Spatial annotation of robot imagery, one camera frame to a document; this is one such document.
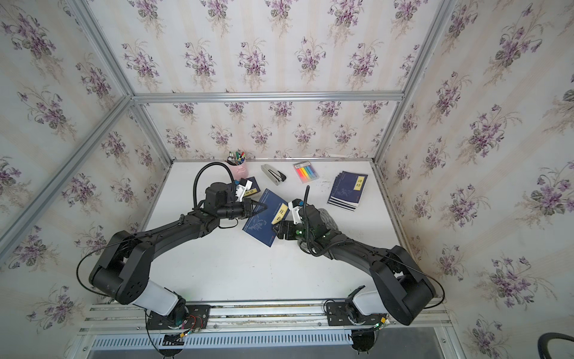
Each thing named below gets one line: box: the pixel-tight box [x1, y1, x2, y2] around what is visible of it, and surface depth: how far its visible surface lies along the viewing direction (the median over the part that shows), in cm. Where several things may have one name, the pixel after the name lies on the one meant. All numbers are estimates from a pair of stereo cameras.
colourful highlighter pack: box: [292, 160, 320, 184], surface depth 117 cm
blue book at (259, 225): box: [242, 188, 290, 248], surface depth 82 cm
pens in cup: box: [224, 151, 246, 166], surface depth 109 cm
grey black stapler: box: [260, 163, 287, 186], surface depth 113 cm
